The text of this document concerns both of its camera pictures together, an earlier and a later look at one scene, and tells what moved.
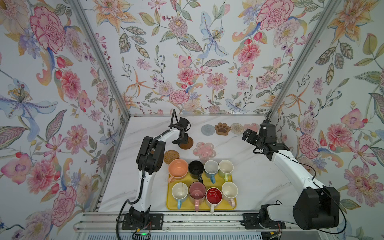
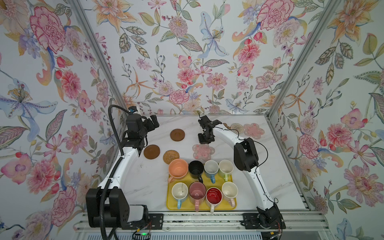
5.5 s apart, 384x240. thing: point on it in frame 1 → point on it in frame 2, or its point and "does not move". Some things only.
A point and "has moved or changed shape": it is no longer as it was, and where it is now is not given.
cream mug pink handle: [230, 190] does not move
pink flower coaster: [204, 151] does not move
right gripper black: [246, 134] → [202, 141]
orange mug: [177, 168] does not move
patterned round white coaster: [236, 128] does not move
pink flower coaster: [254, 127] does not move
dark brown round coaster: [188, 145] has moved or changed shape
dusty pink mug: [197, 191] does not move
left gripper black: [185, 141] → [151, 127]
